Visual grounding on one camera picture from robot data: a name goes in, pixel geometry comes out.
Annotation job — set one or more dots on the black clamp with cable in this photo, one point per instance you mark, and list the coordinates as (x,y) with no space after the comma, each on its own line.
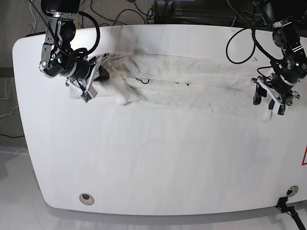
(284,208)

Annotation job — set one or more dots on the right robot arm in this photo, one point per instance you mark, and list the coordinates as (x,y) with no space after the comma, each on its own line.
(58,57)

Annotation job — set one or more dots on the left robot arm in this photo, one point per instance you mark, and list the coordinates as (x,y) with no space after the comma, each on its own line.
(289,70)

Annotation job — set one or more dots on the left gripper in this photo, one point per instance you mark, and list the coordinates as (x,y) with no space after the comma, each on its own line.
(276,88)

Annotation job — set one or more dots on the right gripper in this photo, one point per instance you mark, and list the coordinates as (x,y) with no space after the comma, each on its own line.
(84,76)

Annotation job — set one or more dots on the left table cable grommet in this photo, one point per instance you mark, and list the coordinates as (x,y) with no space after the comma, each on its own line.
(86,199)

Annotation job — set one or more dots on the white printed T-shirt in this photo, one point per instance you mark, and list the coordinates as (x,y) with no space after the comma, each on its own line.
(212,85)

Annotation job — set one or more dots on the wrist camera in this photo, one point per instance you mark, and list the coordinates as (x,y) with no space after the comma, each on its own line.
(282,109)
(89,94)

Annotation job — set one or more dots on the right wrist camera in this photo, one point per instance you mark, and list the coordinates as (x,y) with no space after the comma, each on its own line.
(89,94)

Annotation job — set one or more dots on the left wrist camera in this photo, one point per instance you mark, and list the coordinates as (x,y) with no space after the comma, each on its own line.
(282,109)

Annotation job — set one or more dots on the red white warning sticker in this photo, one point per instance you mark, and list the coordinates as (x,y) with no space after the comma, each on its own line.
(304,161)

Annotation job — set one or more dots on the table cable grommet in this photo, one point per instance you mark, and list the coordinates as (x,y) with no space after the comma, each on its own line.
(292,191)
(86,199)

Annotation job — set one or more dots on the black aluminium frame stand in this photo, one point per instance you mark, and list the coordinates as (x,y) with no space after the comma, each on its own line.
(164,11)

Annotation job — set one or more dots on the right table cable grommet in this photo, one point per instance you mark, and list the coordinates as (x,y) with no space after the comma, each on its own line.
(292,191)

